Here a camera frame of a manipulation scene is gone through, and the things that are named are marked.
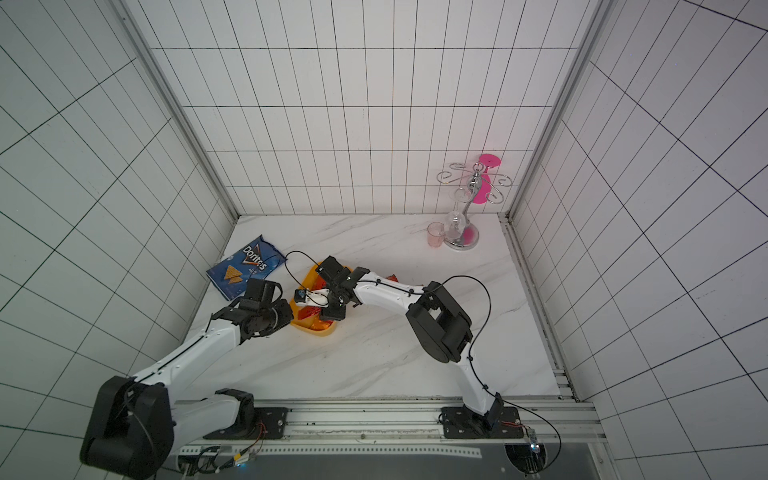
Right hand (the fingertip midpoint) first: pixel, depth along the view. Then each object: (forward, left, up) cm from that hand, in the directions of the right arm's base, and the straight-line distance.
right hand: (316, 309), depth 89 cm
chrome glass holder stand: (+30, -48, +3) cm, 57 cm away
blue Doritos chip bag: (+11, +33, -3) cm, 35 cm away
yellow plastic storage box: (-2, +2, -2) cm, 4 cm away
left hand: (-4, +7, 0) cm, 8 cm away
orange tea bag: (-4, -1, -2) cm, 4 cm away
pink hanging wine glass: (+47, -54, +22) cm, 75 cm away
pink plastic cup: (+35, -38, -2) cm, 51 cm away
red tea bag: (0, +3, -1) cm, 3 cm away
